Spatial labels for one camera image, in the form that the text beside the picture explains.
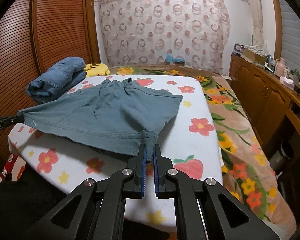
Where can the white floral strawberry blanket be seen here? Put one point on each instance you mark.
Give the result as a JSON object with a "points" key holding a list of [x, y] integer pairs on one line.
{"points": [[189, 140]]}

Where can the blue item on box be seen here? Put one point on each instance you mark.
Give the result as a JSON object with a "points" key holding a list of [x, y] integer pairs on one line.
{"points": [[174, 61]]}

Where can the brown louvered wardrobe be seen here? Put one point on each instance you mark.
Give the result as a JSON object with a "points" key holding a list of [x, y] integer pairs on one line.
{"points": [[34, 35]]}

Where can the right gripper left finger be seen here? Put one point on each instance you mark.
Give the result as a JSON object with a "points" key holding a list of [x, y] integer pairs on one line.
{"points": [[95, 209]]}

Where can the beige floral bed cover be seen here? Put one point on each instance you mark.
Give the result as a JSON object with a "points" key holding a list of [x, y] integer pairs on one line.
{"points": [[246, 172]]}

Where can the teal green shorts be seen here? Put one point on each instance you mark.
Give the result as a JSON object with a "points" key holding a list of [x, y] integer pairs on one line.
{"points": [[115, 116]]}

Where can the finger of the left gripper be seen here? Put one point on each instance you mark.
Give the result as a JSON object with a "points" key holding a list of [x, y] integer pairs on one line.
{"points": [[7, 121]]}

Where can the pink tissue pack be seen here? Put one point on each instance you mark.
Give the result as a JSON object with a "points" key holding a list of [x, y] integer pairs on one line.
{"points": [[289, 83]]}

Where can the yellow plush toy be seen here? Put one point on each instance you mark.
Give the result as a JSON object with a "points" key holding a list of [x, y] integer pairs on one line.
{"points": [[99, 69]]}

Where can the wooden sideboard cabinet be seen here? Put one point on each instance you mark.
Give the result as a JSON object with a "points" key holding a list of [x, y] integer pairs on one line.
{"points": [[273, 110]]}

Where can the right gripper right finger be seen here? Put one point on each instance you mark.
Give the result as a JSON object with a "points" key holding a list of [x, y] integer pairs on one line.
{"points": [[205, 209]]}

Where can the folded blue denim jeans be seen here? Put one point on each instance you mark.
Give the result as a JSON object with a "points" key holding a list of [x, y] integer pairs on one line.
{"points": [[57, 80]]}

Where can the pink kettle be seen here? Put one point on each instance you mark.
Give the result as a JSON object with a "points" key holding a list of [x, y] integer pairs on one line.
{"points": [[280, 67]]}

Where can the cardboard box on cabinet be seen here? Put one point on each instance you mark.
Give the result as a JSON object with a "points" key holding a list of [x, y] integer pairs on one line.
{"points": [[255, 54]]}

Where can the grey window blind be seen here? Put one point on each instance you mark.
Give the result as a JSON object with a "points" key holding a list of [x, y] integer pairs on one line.
{"points": [[290, 36]]}

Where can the circle patterned sheer curtain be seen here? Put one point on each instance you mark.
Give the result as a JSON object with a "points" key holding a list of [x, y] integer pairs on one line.
{"points": [[142, 32]]}

